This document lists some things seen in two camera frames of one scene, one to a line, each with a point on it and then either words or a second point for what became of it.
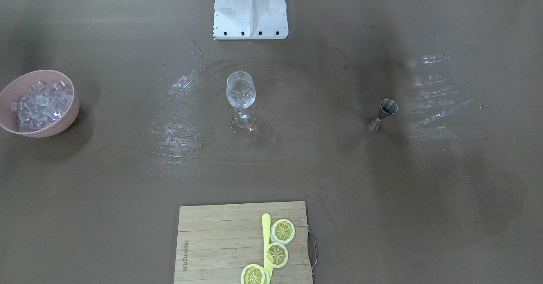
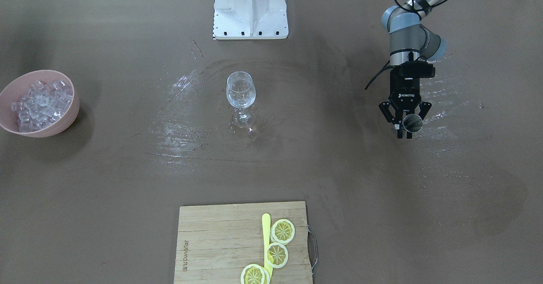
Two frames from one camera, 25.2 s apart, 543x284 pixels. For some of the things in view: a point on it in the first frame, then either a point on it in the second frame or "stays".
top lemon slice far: [253, 274] stays
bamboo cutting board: [214, 243] stays
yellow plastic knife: [266, 230] stays
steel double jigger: [387, 107] to [412, 123]
